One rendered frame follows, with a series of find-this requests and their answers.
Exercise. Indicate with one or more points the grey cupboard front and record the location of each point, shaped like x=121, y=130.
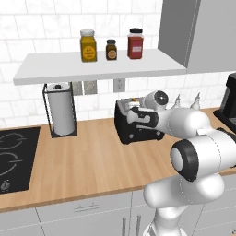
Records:
x=15, y=224

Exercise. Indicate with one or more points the red spice jar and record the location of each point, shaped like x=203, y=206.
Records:
x=135, y=46

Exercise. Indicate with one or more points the bread slice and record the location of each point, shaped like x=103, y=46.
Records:
x=134, y=100

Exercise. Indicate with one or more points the white squeeze bottle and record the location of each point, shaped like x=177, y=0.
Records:
x=176, y=103
x=196, y=103

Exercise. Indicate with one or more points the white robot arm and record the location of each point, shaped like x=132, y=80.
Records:
x=196, y=123

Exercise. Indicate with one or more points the white wall shelf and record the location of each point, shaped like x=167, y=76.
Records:
x=92, y=69

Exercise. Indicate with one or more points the grey wall socket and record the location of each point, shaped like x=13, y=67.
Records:
x=90, y=87
x=77, y=88

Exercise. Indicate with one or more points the grey wall cupboard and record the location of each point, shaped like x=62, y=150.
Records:
x=209, y=33

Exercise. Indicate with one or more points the yellow spice jar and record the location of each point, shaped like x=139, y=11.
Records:
x=88, y=47

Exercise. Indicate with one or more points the small dark spice jar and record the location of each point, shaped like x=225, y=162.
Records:
x=111, y=50

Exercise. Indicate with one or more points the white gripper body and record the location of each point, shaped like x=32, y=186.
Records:
x=134, y=115

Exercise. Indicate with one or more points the grey drawer run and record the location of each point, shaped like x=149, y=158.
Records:
x=219, y=212

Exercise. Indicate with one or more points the black coffee machine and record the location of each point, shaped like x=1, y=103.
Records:
x=229, y=101

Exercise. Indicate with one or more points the white paper towel roll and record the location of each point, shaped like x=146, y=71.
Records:
x=62, y=110

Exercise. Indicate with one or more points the black hob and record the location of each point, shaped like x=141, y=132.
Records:
x=15, y=159

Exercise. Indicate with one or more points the grey drawer front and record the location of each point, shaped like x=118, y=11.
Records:
x=55, y=210

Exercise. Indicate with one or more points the black toaster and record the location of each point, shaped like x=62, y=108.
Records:
x=135, y=136

